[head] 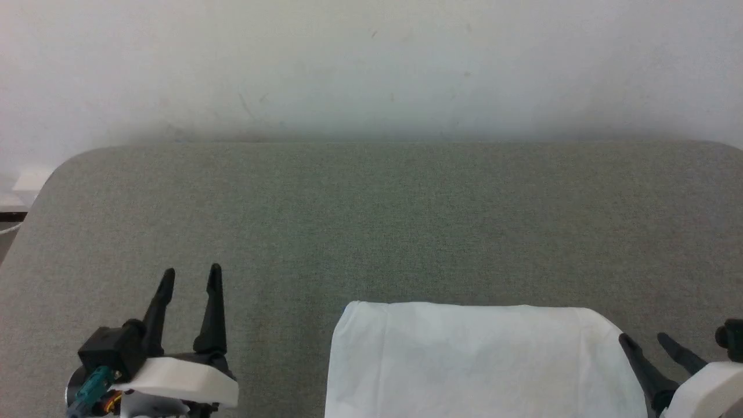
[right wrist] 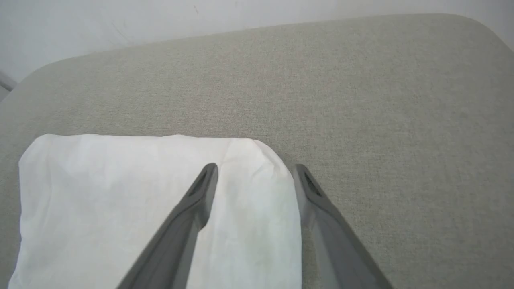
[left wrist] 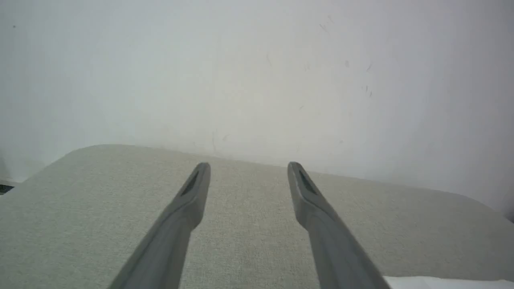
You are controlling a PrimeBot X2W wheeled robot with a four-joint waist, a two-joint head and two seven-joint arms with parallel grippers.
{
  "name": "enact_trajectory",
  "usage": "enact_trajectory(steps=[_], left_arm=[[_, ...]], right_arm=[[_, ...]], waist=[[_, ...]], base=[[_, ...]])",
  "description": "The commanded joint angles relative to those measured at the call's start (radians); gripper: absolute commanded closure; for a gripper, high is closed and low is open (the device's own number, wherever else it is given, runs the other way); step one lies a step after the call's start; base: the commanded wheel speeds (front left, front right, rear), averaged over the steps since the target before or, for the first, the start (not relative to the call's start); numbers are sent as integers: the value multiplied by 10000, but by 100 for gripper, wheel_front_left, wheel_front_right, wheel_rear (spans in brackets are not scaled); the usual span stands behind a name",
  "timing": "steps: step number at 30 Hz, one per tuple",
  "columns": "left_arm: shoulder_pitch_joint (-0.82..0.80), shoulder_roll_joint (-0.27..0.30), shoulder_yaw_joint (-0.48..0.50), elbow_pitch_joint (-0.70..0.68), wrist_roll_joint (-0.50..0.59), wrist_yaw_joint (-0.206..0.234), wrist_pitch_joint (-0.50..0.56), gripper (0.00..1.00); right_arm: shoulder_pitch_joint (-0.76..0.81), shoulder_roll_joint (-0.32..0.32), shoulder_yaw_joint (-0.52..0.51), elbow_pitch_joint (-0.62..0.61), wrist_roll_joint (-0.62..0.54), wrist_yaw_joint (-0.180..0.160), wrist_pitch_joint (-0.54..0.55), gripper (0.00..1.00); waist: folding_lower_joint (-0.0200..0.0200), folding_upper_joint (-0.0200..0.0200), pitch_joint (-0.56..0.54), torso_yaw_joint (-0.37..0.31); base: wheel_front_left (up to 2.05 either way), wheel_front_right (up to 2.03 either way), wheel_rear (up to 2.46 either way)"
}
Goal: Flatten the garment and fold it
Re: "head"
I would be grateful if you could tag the white box appliance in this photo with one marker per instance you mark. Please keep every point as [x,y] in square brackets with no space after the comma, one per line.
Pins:
[32,180]

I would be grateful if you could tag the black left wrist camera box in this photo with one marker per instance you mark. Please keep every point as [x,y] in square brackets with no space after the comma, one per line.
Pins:
[110,348]

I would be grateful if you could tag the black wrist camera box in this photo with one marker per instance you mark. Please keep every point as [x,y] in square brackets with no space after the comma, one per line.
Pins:
[732,339]
[110,348]

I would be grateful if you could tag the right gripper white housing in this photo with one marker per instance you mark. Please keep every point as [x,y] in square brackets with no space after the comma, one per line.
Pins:
[708,389]

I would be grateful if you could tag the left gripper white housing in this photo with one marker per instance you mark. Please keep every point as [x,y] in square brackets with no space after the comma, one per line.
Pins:
[186,380]

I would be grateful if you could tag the white shirt with blue trim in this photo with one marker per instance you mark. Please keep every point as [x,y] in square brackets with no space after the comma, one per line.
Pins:
[476,360]

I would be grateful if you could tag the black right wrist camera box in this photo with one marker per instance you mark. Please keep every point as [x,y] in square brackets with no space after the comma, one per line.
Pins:
[732,339]

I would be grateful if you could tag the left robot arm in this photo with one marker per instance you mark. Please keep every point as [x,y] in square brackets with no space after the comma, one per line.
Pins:
[151,406]

